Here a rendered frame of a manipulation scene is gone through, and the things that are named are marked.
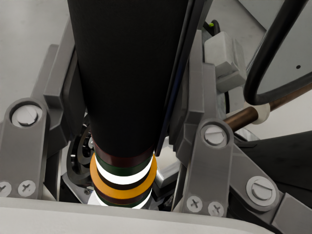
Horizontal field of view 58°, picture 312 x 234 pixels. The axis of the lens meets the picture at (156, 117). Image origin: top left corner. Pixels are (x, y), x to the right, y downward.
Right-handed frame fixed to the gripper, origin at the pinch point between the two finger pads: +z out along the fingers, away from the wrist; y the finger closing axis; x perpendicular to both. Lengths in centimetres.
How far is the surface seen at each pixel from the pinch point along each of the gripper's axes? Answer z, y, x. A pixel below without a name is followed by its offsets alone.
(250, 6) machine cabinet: 204, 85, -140
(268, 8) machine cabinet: 189, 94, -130
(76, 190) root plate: 5.5, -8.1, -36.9
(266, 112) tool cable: 6.6, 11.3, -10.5
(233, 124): 5.5, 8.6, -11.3
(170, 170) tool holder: 0.7, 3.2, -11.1
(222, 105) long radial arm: 27, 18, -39
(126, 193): -2.1, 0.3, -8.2
